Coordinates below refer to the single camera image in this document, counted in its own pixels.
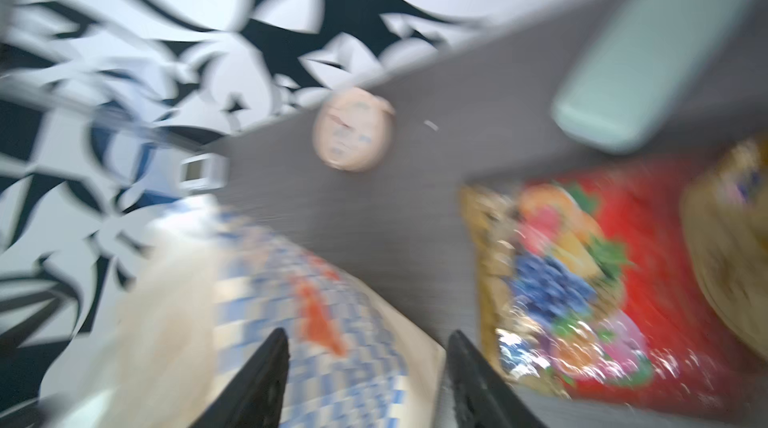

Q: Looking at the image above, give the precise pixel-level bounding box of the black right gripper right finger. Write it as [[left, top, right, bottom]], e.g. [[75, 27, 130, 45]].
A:
[[447, 330, 546, 428]]

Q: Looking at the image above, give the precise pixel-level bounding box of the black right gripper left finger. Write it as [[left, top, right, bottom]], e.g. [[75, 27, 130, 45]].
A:
[[190, 328, 290, 428]]

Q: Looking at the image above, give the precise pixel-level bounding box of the blue checkered paper bag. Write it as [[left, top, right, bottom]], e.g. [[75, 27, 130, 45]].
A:
[[41, 195, 445, 427]]

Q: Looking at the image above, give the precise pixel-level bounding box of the red fruit snack bag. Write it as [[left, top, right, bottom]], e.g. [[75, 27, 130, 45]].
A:
[[460, 153, 760, 421]]

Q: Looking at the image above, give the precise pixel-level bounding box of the white digital clock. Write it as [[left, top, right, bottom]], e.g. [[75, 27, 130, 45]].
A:
[[179, 153, 229, 192]]

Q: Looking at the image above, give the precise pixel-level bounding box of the mint green case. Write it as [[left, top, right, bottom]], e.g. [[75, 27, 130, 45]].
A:
[[552, 0, 756, 154]]

